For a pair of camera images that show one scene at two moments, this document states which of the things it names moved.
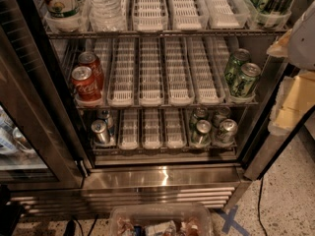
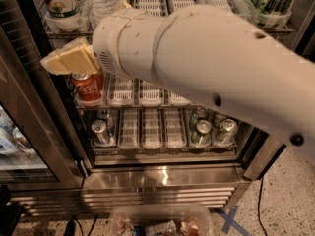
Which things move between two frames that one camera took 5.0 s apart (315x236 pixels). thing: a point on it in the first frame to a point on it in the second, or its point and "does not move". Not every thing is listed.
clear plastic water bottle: (104, 8) does not move
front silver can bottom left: (101, 134) does not move
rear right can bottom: (223, 112) does not move
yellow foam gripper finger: (281, 47) to (127, 6)
